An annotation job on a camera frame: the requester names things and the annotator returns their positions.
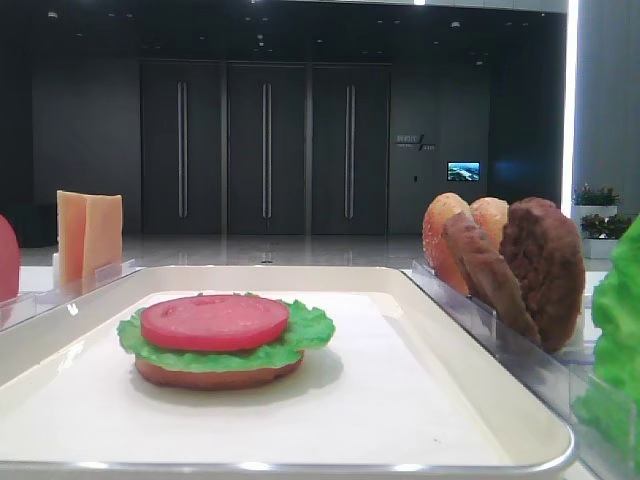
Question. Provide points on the brown meat patty carried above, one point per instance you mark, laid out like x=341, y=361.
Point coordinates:
x=487, y=274

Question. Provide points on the green lettuce leaf on tray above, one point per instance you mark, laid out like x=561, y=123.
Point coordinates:
x=307, y=328

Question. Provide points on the bread slice rack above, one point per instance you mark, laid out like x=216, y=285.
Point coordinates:
x=435, y=248
x=491, y=214

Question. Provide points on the bottom bread slice on tray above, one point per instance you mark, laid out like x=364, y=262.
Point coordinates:
x=213, y=381

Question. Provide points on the red tomato slice on tray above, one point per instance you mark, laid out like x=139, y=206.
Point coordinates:
x=214, y=323

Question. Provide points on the orange cheese slice front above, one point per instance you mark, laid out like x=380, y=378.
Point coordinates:
x=102, y=255

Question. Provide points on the orange cheese slice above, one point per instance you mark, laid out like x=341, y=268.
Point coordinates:
x=71, y=233
x=102, y=255

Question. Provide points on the brown meat patty in rack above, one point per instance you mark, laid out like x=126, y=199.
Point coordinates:
x=544, y=251

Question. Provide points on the orange cheese slice rear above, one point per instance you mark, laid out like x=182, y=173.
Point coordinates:
x=71, y=233

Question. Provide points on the red tomato slice in rack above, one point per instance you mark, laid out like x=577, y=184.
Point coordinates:
x=10, y=261

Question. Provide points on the green lettuce leaf in rack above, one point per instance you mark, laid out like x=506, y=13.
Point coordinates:
x=617, y=325

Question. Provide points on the dark triple door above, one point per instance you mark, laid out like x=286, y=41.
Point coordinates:
x=256, y=149

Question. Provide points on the white rectangular tray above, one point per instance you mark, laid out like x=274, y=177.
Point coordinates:
x=400, y=392

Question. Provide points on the clear acrylic rack right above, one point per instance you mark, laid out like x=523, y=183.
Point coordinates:
x=557, y=380

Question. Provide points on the clear acrylic rack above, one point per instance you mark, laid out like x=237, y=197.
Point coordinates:
x=39, y=289
x=557, y=380

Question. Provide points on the potted plants white planter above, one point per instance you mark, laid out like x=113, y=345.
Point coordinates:
x=595, y=212

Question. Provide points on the clear acrylic rack left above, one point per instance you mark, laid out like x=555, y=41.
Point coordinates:
x=39, y=289

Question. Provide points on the small wall screen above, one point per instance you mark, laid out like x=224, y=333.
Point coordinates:
x=463, y=171

